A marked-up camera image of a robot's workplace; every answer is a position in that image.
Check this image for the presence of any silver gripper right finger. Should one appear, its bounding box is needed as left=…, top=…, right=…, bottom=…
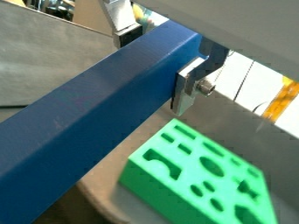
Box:
left=170, top=37, right=229, bottom=116

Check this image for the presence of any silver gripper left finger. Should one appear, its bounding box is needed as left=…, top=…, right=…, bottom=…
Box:
left=98, top=0, right=142, bottom=48

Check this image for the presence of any green shape sorter block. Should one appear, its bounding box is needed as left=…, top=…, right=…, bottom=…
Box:
left=118, top=119, right=277, bottom=224

